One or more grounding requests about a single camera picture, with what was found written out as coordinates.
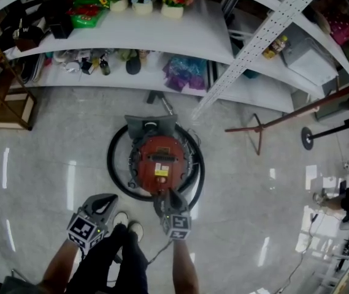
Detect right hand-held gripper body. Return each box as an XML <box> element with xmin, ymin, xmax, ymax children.
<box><xmin>153</xmin><ymin>188</ymin><xmax>193</xmax><ymax>241</ymax></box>

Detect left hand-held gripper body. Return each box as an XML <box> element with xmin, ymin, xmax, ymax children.
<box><xmin>66</xmin><ymin>194</ymin><xmax>119</xmax><ymax>252</ymax></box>

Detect red vacuum cleaner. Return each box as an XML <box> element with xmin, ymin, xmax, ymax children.
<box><xmin>106</xmin><ymin>89</ymin><xmax>206</xmax><ymax>209</ymax></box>

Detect person's left forearm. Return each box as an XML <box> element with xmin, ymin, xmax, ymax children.
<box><xmin>39</xmin><ymin>239</ymin><xmax>82</xmax><ymax>291</ymax></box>

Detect person's right forearm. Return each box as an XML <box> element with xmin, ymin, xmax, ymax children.
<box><xmin>171</xmin><ymin>239</ymin><xmax>201</xmax><ymax>294</ymax></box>

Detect person's left white shoe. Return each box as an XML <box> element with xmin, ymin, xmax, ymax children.
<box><xmin>112</xmin><ymin>212</ymin><xmax>130</xmax><ymax>230</ymax></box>

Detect person's white shoe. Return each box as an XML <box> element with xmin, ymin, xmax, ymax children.
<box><xmin>128</xmin><ymin>222</ymin><xmax>145</xmax><ymax>243</ymax></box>
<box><xmin>112</xmin><ymin>212</ymin><xmax>130</xmax><ymax>230</ymax></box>

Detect person's right white shoe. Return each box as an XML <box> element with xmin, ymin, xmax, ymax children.
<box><xmin>128</xmin><ymin>222</ymin><xmax>145</xmax><ymax>243</ymax></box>

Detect person's black trousers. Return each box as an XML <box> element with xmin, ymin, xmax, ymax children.
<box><xmin>66</xmin><ymin>224</ymin><xmax>150</xmax><ymax>294</ymax></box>

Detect wooden shelf cart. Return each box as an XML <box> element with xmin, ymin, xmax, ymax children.
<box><xmin>0</xmin><ymin>46</ymin><xmax>39</xmax><ymax>131</ymax></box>

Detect heap of purple teal bags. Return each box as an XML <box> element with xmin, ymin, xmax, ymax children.
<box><xmin>161</xmin><ymin>55</ymin><xmax>209</xmax><ymax>92</ymax></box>

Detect dark glass bottle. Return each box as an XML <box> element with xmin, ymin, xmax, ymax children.
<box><xmin>99</xmin><ymin>53</ymin><xmax>112</xmax><ymax>77</ymax></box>

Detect black oval brush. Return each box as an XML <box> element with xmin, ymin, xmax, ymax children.
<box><xmin>125</xmin><ymin>52</ymin><xmax>142</xmax><ymax>76</ymax></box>

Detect black metal coat rack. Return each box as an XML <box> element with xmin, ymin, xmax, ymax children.
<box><xmin>301</xmin><ymin>114</ymin><xmax>349</xmax><ymax>151</ymax></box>

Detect brown wooden coat rack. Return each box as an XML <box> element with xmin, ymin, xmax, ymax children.
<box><xmin>224</xmin><ymin>75</ymin><xmax>349</xmax><ymax>156</ymax></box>

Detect white metal shelving unit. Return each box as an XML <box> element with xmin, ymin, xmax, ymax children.
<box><xmin>0</xmin><ymin>0</ymin><xmax>349</xmax><ymax>121</ymax></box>

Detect dark brown open box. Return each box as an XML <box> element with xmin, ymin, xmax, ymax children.
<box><xmin>13</xmin><ymin>26</ymin><xmax>45</xmax><ymax>53</ymax></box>

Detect black square box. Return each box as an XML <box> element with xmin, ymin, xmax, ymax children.
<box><xmin>48</xmin><ymin>15</ymin><xmax>75</xmax><ymax>40</ymax></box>

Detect green snack bag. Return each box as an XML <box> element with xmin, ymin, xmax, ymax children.
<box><xmin>66</xmin><ymin>0</ymin><xmax>111</xmax><ymax>29</ymax></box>

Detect yellow drink bottle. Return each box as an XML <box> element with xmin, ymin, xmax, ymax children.
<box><xmin>262</xmin><ymin>35</ymin><xmax>289</xmax><ymax>61</ymax></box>

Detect red flower pot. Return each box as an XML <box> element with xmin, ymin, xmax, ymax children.
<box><xmin>158</xmin><ymin>0</ymin><xmax>197</xmax><ymax>20</ymax></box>

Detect white microwave oven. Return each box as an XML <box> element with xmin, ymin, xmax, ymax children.
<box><xmin>281</xmin><ymin>22</ymin><xmax>340</xmax><ymax>88</ymax></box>

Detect red dotted bag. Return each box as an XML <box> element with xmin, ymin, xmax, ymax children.
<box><xmin>326</xmin><ymin>9</ymin><xmax>349</xmax><ymax>47</ymax></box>

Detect right hand-held gripper cable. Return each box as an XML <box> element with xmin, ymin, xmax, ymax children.
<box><xmin>147</xmin><ymin>239</ymin><xmax>174</xmax><ymax>265</ymax></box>

